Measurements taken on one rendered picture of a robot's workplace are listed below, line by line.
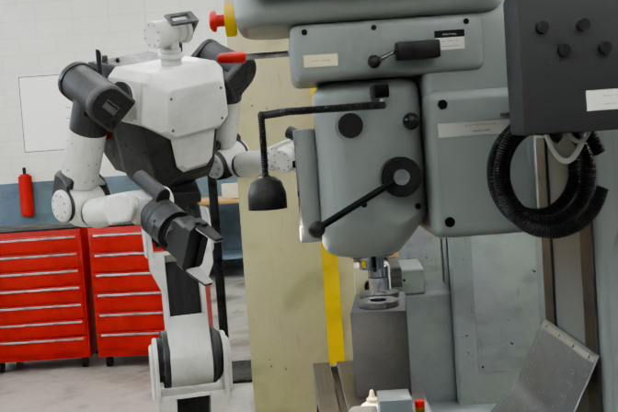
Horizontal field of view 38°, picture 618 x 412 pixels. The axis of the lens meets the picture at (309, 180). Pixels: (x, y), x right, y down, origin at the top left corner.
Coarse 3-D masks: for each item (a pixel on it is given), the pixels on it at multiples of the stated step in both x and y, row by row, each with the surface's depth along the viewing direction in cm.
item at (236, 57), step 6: (222, 54) 174; (228, 54) 174; (234, 54) 173; (240, 54) 173; (246, 54) 174; (252, 54) 174; (258, 54) 174; (264, 54) 174; (270, 54) 174; (276, 54) 174; (282, 54) 174; (288, 54) 174; (222, 60) 174; (228, 60) 174; (234, 60) 174; (240, 60) 174
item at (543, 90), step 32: (512, 0) 130; (544, 0) 129; (576, 0) 129; (608, 0) 129; (512, 32) 132; (544, 32) 128; (576, 32) 129; (608, 32) 129; (512, 64) 133; (544, 64) 129; (576, 64) 129; (608, 64) 130; (512, 96) 134; (544, 96) 130; (576, 96) 130; (608, 96) 130; (512, 128) 135; (544, 128) 130; (576, 128) 130; (608, 128) 130
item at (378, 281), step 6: (378, 270) 204; (384, 270) 204; (372, 276) 204; (378, 276) 204; (384, 276) 204; (372, 282) 204; (378, 282) 204; (384, 282) 204; (372, 288) 204; (378, 288) 204; (384, 288) 204
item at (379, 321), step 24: (360, 312) 191; (384, 312) 190; (360, 336) 191; (384, 336) 191; (360, 360) 191; (384, 360) 191; (408, 360) 190; (360, 384) 192; (384, 384) 191; (408, 384) 191
